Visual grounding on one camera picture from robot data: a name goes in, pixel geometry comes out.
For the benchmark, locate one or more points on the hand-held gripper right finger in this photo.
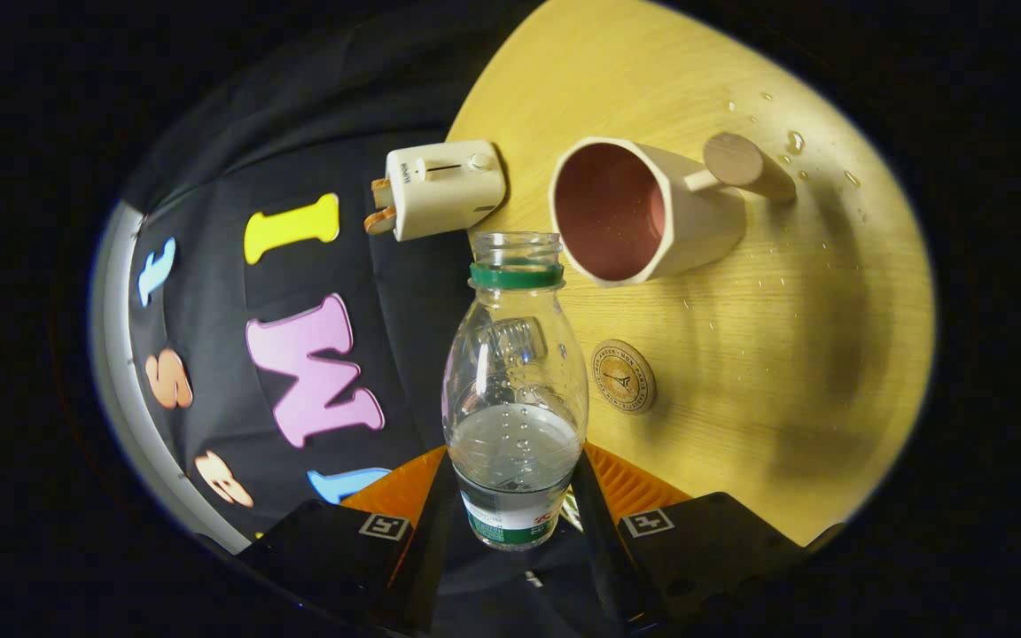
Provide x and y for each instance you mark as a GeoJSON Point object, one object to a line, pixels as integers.
{"type": "Point", "coordinates": [604, 549]}

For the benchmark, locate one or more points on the wooden table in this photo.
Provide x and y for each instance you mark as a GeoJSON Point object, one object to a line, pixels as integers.
{"type": "Point", "coordinates": [785, 354]}

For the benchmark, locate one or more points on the black backdrop cloth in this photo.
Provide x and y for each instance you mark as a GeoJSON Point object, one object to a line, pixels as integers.
{"type": "Point", "coordinates": [209, 301]}

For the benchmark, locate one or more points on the clear plastic bottle green label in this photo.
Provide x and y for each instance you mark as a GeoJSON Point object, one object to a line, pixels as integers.
{"type": "Point", "coordinates": [515, 372]}

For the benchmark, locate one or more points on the toast slice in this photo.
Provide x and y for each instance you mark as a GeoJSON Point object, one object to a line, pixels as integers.
{"type": "Point", "coordinates": [378, 217]}

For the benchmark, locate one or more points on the white toaster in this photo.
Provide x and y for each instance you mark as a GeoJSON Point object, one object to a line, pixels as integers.
{"type": "Point", "coordinates": [448, 190]}

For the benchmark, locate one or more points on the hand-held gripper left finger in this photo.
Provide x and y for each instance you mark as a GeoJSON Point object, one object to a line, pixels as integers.
{"type": "Point", "coordinates": [426, 549]}

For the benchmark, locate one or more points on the round wooden coaster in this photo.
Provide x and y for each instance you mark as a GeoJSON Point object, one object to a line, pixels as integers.
{"type": "Point", "coordinates": [623, 377]}

